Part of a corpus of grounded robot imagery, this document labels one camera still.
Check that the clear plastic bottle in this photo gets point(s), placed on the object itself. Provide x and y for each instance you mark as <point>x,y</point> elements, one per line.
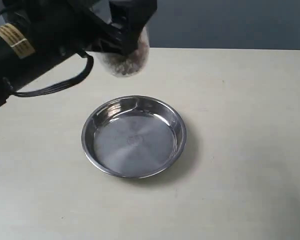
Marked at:
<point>126,66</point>

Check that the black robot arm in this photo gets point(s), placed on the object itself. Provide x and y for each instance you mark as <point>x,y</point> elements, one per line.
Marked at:
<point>21,62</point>

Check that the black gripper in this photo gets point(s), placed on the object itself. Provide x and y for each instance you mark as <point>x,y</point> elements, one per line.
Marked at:
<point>73,22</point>

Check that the round steel dish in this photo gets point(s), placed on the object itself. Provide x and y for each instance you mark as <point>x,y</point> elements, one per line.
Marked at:
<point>133,137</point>

